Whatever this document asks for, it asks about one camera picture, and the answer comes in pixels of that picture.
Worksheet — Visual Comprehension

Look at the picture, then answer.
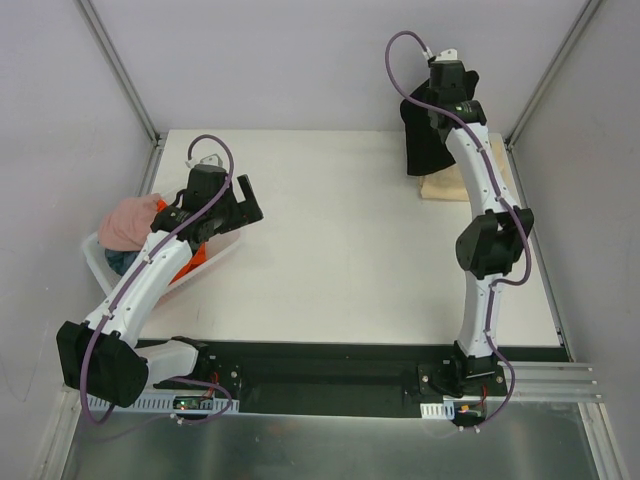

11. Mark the black t shirt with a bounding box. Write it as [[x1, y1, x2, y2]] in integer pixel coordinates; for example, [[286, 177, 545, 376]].
[[400, 99, 455, 177]]

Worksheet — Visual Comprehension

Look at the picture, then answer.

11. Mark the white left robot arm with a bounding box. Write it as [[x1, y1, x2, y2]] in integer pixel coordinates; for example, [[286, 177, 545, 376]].
[[56, 165, 264, 407]]

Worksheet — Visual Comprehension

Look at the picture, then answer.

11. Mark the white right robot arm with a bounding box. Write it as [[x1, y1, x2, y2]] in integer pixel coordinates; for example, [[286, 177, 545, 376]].
[[428, 51, 534, 398]]

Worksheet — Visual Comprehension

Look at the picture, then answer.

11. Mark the orange t shirt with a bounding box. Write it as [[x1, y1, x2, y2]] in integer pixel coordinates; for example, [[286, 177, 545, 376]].
[[154, 199, 209, 284]]

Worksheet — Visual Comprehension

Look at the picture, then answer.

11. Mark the pink t shirt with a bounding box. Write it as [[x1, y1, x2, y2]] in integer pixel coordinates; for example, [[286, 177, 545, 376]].
[[97, 193, 162, 252]]

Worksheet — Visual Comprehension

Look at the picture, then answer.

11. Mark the folded beige t shirt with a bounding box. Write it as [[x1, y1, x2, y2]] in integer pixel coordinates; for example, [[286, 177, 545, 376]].
[[419, 133, 513, 203]]

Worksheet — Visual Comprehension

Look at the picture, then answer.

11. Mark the grey blue t shirt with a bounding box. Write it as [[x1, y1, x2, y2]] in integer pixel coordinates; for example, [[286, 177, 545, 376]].
[[104, 249, 139, 276]]

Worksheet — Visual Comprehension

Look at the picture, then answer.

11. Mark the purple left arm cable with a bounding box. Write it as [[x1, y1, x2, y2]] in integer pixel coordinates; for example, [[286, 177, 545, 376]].
[[78, 134, 236, 441]]

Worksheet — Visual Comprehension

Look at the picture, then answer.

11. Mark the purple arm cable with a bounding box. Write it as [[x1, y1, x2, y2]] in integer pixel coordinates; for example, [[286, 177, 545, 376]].
[[385, 31, 532, 441], [78, 134, 236, 441]]

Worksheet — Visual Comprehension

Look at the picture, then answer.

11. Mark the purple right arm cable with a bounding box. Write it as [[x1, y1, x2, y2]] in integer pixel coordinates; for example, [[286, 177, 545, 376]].
[[385, 31, 532, 441]]

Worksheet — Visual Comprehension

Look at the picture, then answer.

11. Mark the left aluminium frame post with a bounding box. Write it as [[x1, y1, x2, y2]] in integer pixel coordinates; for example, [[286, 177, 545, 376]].
[[74, 0, 169, 149]]

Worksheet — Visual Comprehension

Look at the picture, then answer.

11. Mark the aluminium frame post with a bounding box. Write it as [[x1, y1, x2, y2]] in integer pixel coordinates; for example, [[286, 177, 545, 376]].
[[74, 0, 169, 149], [505, 0, 605, 152]]

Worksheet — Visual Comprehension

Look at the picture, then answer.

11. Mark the right aluminium frame post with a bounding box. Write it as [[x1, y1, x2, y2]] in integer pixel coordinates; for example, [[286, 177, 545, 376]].
[[505, 0, 605, 152]]

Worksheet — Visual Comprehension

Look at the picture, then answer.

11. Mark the left grey cable duct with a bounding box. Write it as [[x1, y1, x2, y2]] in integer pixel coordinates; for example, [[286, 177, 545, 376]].
[[114, 393, 240, 415]]

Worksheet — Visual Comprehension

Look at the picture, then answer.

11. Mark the grey cable duct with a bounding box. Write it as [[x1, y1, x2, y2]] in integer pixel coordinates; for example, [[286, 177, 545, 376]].
[[114, 393, 240, 415], [420, 401, 455, 421]]

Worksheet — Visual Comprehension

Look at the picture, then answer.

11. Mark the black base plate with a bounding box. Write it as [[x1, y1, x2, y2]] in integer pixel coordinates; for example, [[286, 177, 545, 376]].
[[152, 342, 509, 416]]

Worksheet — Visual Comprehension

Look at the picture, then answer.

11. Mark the right grey cable duct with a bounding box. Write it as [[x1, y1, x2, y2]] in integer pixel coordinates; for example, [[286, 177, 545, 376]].
[[420, 401, 455, 421]]

